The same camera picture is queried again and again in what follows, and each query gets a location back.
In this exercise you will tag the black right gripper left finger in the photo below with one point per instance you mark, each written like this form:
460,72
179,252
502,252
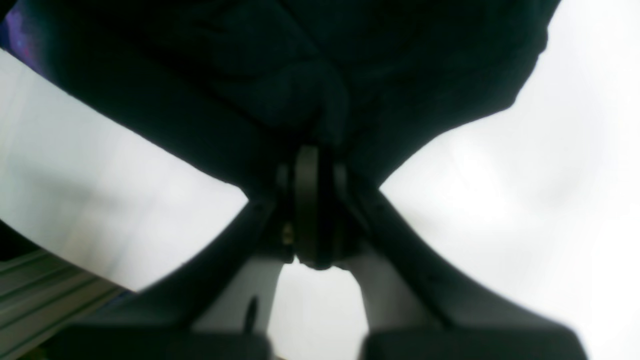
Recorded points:
215,307

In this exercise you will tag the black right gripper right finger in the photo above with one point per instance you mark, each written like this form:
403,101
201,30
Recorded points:
418,306

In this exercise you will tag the black printed T-shirt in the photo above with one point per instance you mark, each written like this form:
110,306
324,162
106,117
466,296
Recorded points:
236,87

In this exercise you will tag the aluminium table frame rail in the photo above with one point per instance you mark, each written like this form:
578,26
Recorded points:
40,294

